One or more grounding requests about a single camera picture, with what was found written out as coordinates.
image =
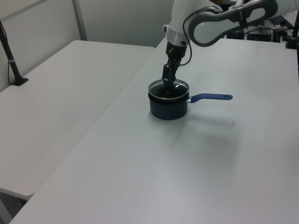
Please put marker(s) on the black camera pole with base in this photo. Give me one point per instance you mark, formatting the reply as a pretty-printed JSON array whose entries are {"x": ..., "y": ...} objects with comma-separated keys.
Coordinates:
[{"x": 12, "y": 67}]

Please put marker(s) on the white adjacent table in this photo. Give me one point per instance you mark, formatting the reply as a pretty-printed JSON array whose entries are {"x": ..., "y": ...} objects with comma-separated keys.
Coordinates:
[{"x": 58, "y": 98}]

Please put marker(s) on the black clamped camera pole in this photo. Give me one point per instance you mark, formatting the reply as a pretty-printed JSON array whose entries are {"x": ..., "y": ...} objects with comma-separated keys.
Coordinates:
[{"x": 294, "y": 35}]

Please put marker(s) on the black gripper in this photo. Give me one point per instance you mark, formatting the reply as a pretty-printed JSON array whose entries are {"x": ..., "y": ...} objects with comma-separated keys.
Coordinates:
[{"x": 175, "y": 51}]

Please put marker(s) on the glass lid with blue knob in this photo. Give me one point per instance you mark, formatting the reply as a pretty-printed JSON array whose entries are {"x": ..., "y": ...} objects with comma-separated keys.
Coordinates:
[{"x": 174, "y": 92}]

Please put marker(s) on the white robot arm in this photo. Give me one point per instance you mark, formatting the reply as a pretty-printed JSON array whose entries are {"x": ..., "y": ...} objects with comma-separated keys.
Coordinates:
[{"x": 178, "y": 16}]

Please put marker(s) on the grey metal partition post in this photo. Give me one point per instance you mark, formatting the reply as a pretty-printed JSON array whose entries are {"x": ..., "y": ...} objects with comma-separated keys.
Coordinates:
[{"x": 79, "y": 18}]

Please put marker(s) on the black electronic box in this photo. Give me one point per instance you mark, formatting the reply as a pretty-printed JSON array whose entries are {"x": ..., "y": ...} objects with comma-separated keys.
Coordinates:
[{"x": 259, "y": 33}]

